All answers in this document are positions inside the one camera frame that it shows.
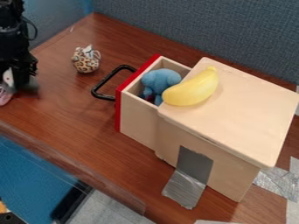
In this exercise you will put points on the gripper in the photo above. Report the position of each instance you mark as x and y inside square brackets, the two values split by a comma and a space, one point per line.
[21, 62]

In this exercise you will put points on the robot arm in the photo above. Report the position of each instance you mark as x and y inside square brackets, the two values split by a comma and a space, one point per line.
[11, 32]

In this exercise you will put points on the drawer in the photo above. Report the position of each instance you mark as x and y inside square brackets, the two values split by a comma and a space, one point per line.
[136, 116]

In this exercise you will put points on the grey toy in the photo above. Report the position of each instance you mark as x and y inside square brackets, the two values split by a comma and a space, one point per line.
[4, 94]

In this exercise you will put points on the leopard print plush toy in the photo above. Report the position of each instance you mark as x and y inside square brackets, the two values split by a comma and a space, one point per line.
[86, 60]

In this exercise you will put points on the blue plush toy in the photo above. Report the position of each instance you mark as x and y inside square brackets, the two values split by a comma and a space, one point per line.
[160, 80]

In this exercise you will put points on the yellow toy banana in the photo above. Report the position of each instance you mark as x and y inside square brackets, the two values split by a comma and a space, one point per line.
[192, 89]

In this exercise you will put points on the grey tape strip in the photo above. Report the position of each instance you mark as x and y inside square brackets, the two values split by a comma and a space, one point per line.
[188, 178]
[280, 182]

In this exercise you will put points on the cabinet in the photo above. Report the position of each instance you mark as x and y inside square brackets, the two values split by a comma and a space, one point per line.
[241, 116]

